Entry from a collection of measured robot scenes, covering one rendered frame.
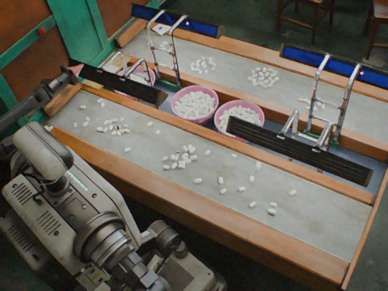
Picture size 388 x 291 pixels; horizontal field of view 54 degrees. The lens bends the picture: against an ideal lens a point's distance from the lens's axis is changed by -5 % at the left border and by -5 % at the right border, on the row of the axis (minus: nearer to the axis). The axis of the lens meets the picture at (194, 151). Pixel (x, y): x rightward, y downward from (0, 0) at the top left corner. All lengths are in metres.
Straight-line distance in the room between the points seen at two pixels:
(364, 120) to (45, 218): 1.69
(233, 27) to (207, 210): 2.61
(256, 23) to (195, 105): 2.05
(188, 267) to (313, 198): 0.70
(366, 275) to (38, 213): 1.98
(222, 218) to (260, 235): 0.19
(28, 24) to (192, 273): 1.52
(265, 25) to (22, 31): 2.58
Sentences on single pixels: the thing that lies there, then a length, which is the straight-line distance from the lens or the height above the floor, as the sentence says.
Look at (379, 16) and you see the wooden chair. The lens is 3.56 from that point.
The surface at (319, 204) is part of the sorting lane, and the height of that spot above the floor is 0.74.
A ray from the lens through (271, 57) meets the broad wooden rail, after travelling 2.52.
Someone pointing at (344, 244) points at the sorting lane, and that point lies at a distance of 1.82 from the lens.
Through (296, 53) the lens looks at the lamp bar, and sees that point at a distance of 2.05.
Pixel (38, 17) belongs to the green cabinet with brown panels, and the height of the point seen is 1.30.
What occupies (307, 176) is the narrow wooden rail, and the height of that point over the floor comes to 0.77.
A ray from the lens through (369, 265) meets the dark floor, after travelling 2.64.
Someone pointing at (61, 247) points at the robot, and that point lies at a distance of 1.10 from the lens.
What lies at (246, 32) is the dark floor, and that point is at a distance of 4.05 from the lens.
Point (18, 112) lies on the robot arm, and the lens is 1.87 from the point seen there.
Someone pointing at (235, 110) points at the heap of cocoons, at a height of 0.73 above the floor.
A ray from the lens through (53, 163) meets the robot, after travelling 1.00.
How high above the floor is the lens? 2.35
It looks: 52 degrees down
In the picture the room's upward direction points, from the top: 10 degrees counter-clockwise
